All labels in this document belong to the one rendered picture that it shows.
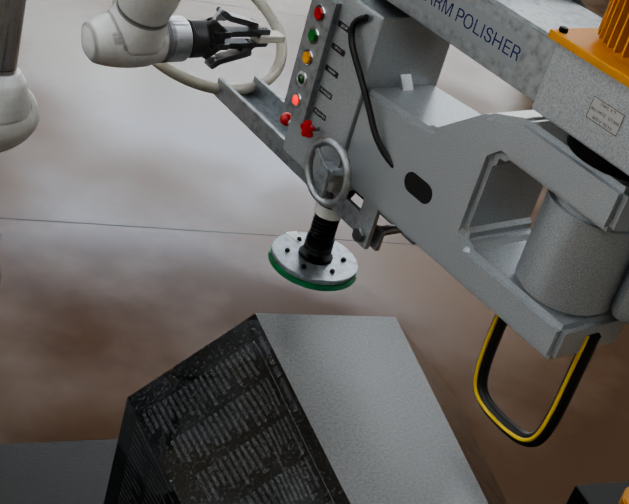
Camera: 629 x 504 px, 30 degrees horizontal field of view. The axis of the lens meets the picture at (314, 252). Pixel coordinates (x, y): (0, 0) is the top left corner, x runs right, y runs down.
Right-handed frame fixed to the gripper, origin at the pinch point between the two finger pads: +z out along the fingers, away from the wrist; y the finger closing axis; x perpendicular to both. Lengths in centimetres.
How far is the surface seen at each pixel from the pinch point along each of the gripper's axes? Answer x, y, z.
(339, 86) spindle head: 10.1, 6.9, 14.0
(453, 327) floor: -49, 147, 162
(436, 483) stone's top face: 76, 60, 8
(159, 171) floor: -176, 147, 103
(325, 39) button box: 3.7, -0.9, 12.3
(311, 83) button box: 3.2, 9.6, 12.3
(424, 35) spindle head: 16.8, -7.8, 26.8
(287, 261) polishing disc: 7, 54, 16
